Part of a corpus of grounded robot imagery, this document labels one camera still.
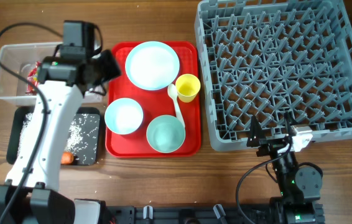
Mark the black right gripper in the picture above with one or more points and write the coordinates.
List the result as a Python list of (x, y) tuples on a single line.
[(270, 145)]

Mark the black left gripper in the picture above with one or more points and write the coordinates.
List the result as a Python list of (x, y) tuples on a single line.
[(109, 66)]

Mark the light blue rice bowl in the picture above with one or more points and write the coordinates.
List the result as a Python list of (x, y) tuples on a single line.
[(123, 116)]

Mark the red candy wrapper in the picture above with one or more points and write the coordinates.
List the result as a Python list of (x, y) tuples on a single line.
[(32, 77)]

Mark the large light blue plate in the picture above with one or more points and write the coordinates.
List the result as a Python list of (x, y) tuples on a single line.
[(152, 65)]

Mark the white rice grains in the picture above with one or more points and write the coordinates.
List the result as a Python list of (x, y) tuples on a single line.
[(81, 137)]

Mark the white plastic spoon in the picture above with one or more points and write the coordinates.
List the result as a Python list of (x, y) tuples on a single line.
[(172, 93)]

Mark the orange carrot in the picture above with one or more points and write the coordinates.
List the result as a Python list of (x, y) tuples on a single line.
[(67, 158)]

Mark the yellow plastic cup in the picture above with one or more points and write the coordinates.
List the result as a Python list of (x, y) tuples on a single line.
[(187, 86)]

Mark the light green bowl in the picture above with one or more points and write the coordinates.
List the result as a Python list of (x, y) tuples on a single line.
[(165, 134)]

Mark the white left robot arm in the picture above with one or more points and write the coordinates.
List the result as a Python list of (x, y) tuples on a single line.
[(30, 192)]

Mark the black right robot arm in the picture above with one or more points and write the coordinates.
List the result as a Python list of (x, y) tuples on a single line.
[(299, 183)]

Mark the black waste tray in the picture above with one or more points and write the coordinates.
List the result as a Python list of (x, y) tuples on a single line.
[(86, 140)]

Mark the grey plastic dishwasher rack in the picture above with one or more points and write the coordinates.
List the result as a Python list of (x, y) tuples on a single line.
[(268, 58)]

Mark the clear plastic waste bin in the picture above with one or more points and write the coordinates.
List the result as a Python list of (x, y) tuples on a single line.
[(21, 59)]

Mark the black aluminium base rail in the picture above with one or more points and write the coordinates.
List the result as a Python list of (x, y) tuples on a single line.
[(176, 214)]

